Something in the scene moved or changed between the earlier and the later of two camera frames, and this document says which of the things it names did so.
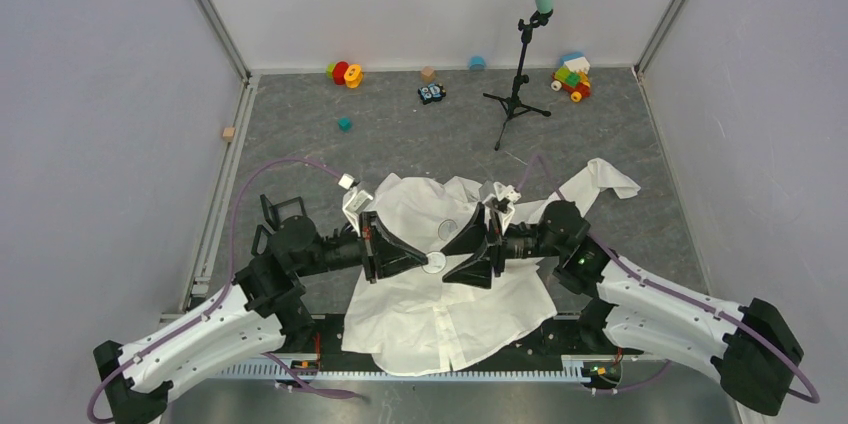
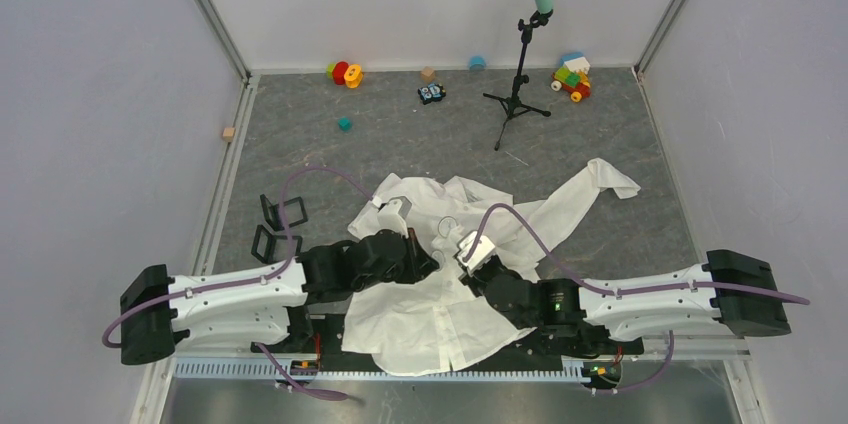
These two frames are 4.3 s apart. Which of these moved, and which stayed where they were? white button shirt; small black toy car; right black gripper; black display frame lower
Moved: right black gripper
Stayed: small black toy car; white button shirt; black display frame lower
